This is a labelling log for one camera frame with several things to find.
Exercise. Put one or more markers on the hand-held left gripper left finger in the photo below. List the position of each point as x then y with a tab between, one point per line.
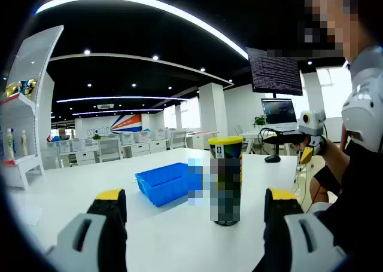
89	242

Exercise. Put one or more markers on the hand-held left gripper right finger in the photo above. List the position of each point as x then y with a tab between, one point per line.
299	242

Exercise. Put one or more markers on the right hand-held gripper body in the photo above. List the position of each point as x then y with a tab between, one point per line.
312	122

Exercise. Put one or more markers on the dark chip container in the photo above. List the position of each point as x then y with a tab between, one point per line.
228	152

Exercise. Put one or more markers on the yellow chip container lid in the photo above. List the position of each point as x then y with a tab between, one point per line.
226	140

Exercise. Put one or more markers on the blue plastic box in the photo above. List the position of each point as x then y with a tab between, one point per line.
161	188

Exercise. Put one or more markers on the open laptop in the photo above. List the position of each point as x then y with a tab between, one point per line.
279	112

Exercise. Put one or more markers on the person's right hand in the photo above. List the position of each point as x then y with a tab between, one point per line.
297	147

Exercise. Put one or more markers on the black computer mouse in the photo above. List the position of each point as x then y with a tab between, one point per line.
272	158

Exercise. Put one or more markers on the green potted plant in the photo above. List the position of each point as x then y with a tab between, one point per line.
259	121

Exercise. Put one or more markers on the person's leg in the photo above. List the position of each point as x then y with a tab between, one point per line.
319	191

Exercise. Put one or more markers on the black computer monitor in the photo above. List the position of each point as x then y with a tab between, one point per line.
275	71

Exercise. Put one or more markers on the white table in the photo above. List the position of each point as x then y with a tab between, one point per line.
167	242

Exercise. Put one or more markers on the white office chair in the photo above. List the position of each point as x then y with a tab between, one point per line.
110	149

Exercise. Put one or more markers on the row of white office desks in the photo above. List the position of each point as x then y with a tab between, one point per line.
134	143

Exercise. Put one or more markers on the pale drink bottle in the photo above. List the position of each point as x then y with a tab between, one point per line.
24	143
10	145

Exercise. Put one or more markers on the white display shelf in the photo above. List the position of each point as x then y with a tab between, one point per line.
30	119

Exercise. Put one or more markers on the ceiling air vent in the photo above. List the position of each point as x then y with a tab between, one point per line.
105	106

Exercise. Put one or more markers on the colourful snack packets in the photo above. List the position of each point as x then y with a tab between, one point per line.
22	87

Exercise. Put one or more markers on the curved ceiling light strip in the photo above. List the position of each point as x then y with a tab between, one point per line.
155	6

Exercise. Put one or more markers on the orange blue wall poster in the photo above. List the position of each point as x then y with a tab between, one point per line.
125	124

